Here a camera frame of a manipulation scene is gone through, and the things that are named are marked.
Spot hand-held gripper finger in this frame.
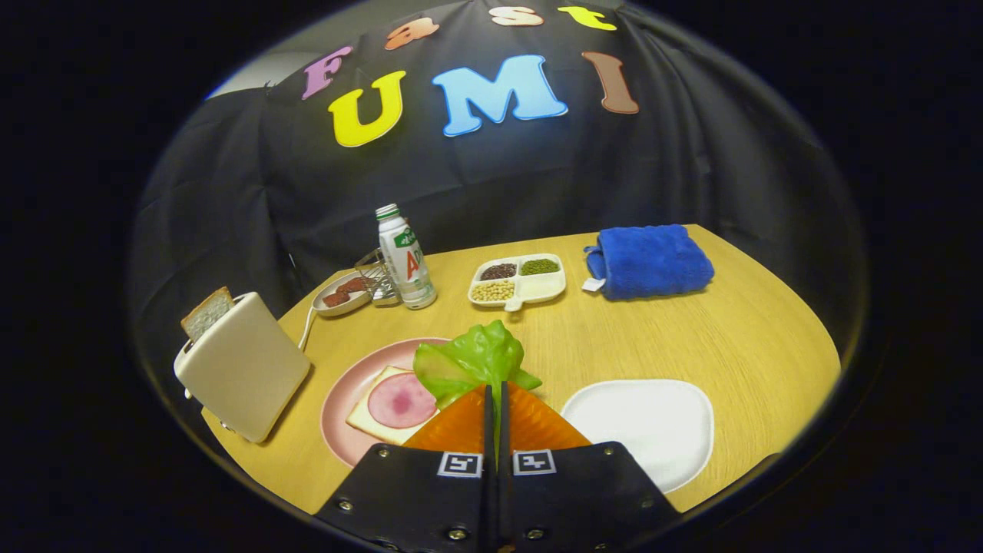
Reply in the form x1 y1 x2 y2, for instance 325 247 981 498
499 380 684 553
315 382 498 553

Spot green lettuce leaf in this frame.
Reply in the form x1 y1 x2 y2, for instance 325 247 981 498
413 320 543 462

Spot toasted bread slice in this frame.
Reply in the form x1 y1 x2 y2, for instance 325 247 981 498
180 286 235 343

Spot pink ham slice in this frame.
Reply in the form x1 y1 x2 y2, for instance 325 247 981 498
368 373 438 429

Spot white bread slice under ham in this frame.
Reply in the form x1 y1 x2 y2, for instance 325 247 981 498
346 366 439 445

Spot white square plate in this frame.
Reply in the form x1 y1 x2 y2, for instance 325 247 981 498
561 379 715 494

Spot pink round plate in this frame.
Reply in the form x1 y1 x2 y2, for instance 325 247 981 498
320 337 454 468

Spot white divided tray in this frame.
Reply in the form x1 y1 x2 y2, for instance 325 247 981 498
468 253 568 312

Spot white bottle with green cap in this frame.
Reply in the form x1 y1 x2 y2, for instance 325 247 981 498
375 204 438 310

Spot small grey plate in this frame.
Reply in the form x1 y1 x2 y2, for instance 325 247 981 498
313 270 375 318

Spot brown meat pieces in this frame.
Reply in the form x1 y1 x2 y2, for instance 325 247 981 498
322 277 369 308

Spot blue folded towel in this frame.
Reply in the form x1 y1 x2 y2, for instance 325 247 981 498
581 224 716 301

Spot cream toaster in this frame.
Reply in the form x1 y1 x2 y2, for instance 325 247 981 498
174 292 312 444

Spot black backdrop cloth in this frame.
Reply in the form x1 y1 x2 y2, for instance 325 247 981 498
131 0 869 362

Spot metal wire holder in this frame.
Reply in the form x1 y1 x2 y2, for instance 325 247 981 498
355 248 402 308

